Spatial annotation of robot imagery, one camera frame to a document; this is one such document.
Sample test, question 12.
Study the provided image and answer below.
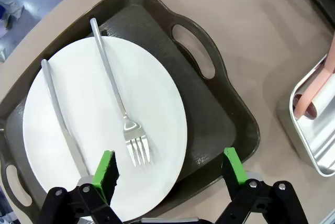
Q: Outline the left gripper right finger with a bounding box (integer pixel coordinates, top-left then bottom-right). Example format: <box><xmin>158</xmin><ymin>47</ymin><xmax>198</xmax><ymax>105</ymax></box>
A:
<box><xmin>214</xmin><ymin>147</ymin><xmax>309</xmax><ymax>224</ymax></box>

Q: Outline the rectangular metal tin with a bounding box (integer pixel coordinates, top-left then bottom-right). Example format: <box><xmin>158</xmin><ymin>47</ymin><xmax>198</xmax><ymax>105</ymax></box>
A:
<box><xmin>277</xmin><ymin>53</ymin><xmax>335</xmax><ymax>177</ymax></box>

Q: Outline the white round dinner plate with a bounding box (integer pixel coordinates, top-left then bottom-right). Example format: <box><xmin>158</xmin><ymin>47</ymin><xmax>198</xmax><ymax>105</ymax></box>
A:
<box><xmin>22</xmin><ymin>36</ymin><xmax>188</xmax><ymax>222</ymax></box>

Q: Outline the silver metal table knife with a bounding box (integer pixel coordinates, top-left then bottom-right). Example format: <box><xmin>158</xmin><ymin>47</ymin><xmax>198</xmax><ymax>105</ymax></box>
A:
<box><xmin>41</xmin><ymin>59</ymin><xmax>91</xmax><ymax>183</ymax></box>

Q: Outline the crumpled cloth on floor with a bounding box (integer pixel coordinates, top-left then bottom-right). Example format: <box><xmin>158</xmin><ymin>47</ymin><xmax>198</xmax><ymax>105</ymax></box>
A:
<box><xmin>0</xmin><ymin>0</ymin><xmax>26</xmax><ymax>30</ymax></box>

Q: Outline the dark brown serving tray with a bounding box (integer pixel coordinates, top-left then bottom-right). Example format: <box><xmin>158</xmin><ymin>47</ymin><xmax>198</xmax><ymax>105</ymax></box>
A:
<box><xmin>0</xmin><ymin>0</ymin><xmax>261</xmax><ymax>224</ymax></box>

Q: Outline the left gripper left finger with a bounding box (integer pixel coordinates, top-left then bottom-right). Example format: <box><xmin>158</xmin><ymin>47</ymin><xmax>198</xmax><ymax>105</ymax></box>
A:
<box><xmin>36</xmin><ymin>150</ymin><xmax>124</xmax><ymax>224</ymax></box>

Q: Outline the pink handled lint roller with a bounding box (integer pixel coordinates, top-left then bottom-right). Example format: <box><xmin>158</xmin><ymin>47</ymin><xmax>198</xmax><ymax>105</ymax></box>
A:
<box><xmin>292</xmin><ymin>29</ymin><xmax>335</xmax><ymax>120</ymax></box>

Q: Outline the silver metal fork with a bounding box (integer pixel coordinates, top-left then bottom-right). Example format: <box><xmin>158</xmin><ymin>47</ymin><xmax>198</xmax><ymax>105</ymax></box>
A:
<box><xmin>90</xmin><ymin>17</ymin><xmax>151</xmax><ymax>167</ymax></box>

